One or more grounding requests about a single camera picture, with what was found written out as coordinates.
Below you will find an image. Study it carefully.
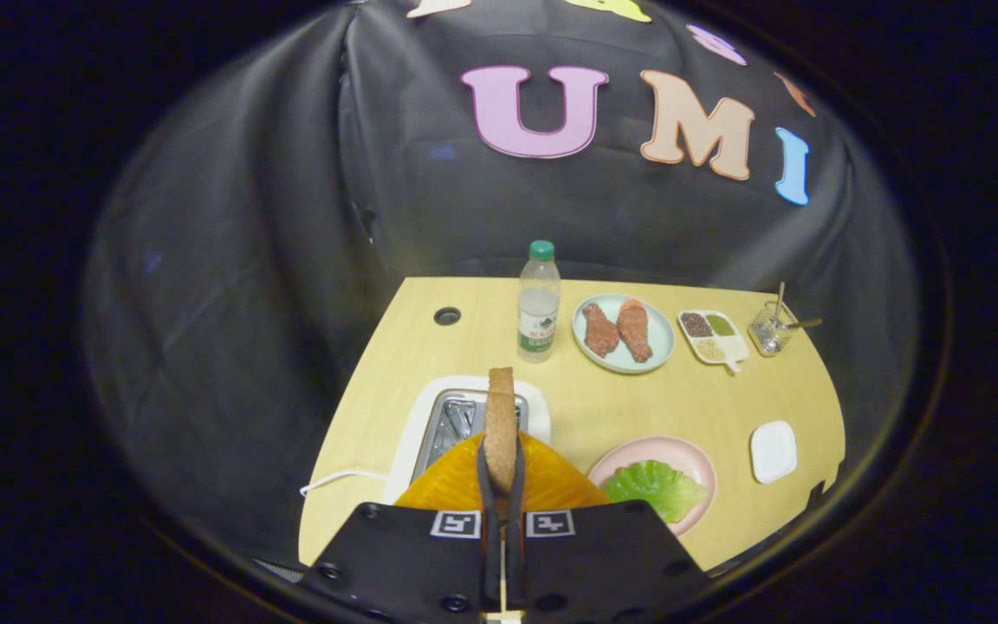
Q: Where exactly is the clear water bottle green cap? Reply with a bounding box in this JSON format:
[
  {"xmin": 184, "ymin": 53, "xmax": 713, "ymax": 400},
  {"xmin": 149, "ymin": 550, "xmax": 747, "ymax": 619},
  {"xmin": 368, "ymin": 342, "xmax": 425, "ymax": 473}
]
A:
[{"xmin": 516, "ymin": 240, "xmax": 562, "ymax": 363}]

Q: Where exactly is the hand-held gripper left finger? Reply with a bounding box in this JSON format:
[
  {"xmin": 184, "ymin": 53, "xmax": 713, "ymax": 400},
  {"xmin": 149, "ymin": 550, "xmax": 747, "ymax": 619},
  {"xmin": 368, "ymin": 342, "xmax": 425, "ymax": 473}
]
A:
[{"xmin": 295, "ymin": 432, "xmax": 504, "ymax": 621}]

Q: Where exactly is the ribbed clear glass cup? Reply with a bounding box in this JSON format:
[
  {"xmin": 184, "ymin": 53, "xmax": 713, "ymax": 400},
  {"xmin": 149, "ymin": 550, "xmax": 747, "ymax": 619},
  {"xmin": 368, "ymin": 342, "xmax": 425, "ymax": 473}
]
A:
[{"xmin": 748, "ymin": 300, "xmax": 799, "ymax": 358}]

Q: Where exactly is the white toaster cable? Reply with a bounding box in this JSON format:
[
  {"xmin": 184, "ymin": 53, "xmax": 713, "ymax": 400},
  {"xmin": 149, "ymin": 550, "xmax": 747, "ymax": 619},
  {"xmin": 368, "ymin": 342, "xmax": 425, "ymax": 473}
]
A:
[{"xmin": 300, "ymin": 468, "xmax": 392, "ymax": 497}]

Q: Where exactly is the white divided seasoning dish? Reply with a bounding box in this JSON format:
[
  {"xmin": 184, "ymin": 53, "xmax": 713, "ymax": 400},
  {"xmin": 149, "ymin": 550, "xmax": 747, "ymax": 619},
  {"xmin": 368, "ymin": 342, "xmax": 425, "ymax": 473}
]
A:
[{"xmin": 677, "ymin": 309, "xmax": 751, "ymax": 374}]

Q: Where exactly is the green lettuce leaf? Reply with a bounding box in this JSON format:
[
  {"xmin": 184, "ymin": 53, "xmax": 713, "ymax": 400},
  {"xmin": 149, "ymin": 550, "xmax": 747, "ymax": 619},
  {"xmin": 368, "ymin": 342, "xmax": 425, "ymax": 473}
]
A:
[{"xmin": 603, "ymin": 459, "xmax": 708, "ymax": 524}]

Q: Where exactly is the light teal plate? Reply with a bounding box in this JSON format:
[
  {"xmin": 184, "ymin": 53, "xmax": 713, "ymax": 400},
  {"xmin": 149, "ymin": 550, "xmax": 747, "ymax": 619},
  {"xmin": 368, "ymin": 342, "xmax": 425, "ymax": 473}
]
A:
[{"xmin": 572, "ymin": 293, "xmax": 677, "ymax": 374}]

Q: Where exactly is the white toaster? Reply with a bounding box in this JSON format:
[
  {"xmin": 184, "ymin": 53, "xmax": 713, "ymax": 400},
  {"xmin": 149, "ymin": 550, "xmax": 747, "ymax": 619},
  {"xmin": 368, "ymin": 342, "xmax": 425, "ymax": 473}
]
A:
[{"xmin": 382, "ymin": 374, "xmax": 552, "ymax": 505}]

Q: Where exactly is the pink plate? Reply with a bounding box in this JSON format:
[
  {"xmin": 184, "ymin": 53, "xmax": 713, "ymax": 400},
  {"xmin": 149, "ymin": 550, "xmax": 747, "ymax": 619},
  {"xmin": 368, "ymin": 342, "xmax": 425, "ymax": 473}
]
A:
[{"xmin": 586, "ymin": 436, "xmax": 717, "ymax": 538}]

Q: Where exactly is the brown meat piece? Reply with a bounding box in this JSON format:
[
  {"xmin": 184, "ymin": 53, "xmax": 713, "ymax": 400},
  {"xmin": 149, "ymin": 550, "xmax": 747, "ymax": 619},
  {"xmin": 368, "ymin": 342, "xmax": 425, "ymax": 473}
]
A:
[
  {"xmin": 617, "ymin": 299, "xmax": 653, "ymax": 363},
  {"xmin": 582, "ymin": 302, "xmax": 620, "ymax": 359}
]

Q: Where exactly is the small white dish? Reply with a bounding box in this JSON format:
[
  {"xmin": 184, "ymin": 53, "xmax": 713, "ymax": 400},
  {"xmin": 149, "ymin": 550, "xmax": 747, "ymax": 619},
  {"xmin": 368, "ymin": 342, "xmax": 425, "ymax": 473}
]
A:
[{"xmin": 750, "ymin": 420, "xmax": 799, "ymax": 484}]

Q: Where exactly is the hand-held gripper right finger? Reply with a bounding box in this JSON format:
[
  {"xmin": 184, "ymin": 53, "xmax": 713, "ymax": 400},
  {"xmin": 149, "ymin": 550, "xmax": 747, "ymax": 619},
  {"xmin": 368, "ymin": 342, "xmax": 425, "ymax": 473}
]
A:
[{"xmin": 506, "ymin": 432, "xmax": 712, "ymax": 620}]

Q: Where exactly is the brown crust bread slice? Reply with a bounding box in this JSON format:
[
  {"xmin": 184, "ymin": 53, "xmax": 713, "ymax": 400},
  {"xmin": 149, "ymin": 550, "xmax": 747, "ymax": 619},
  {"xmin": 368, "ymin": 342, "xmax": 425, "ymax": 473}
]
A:
[{"xmin": 483, "ymin": 367, "xmax": 520, "ymax": 495}]

